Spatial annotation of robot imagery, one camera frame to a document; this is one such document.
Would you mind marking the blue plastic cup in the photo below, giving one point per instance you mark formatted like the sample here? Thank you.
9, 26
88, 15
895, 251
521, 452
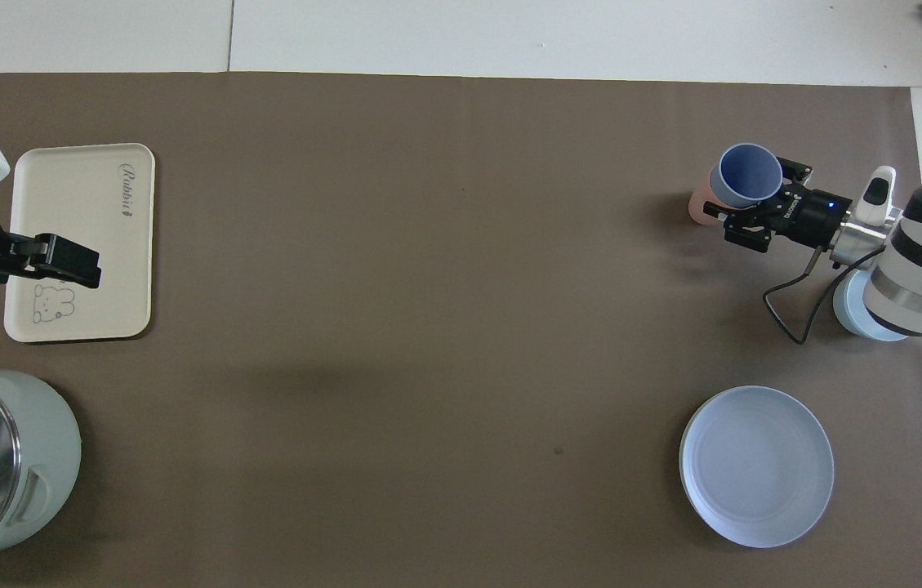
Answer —
749, 173

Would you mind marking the pale blue plate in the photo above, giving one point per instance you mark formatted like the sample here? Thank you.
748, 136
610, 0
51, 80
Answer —
756, 465

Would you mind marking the brown table mat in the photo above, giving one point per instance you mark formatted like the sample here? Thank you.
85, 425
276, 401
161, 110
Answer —
428, 286

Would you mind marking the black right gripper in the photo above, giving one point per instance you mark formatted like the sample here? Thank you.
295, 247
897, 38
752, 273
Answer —
810, 216

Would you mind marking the cream rabbit print tray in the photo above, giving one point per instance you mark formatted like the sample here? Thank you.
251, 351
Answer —
85, 245

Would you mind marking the light blue bowl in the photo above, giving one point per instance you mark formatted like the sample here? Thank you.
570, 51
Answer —
848, 306

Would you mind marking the pale green electric pot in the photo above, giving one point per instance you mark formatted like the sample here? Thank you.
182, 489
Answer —
48, 449

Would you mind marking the pink plastic cup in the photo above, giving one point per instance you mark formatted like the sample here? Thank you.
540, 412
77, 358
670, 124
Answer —
699, 208

